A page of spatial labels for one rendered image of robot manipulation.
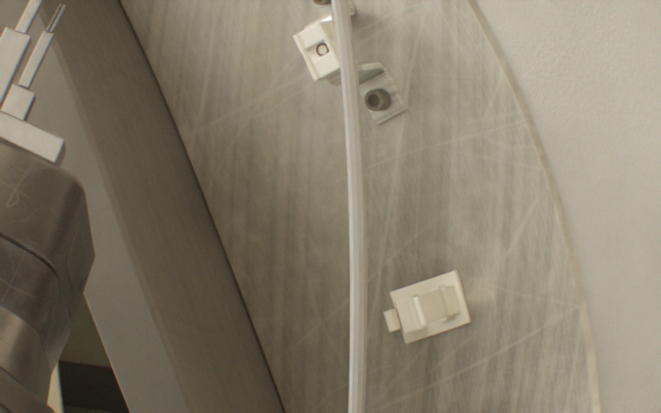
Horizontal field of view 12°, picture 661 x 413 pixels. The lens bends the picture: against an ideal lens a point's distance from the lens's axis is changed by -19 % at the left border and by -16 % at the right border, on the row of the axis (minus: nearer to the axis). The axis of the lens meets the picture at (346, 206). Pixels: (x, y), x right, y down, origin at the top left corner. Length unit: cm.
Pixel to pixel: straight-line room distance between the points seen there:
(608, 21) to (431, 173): 8
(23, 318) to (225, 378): 14
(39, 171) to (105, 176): 11
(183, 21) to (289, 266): 8
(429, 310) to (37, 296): 14
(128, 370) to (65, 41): 10
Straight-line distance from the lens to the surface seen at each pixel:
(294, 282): 105
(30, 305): 91
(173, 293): 103
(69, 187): 92
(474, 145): 101
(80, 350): 660
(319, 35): 101
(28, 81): 99
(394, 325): 102
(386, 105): 102
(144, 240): 103
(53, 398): 603
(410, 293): 103
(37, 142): 92
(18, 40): 94
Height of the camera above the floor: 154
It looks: 10 degrees down
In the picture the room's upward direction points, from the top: 3 degrees clockwise
